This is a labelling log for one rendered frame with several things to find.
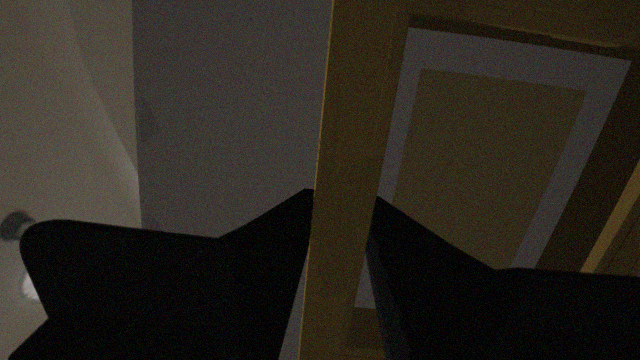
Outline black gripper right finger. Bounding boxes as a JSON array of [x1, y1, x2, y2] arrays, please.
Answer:
[[366, 196, 640, 360]]

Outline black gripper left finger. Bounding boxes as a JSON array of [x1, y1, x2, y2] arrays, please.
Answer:
[[19, 189, 314, 360]]

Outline gold picture frame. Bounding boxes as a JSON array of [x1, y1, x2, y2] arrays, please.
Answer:
[[298, 0, 640, 360]]

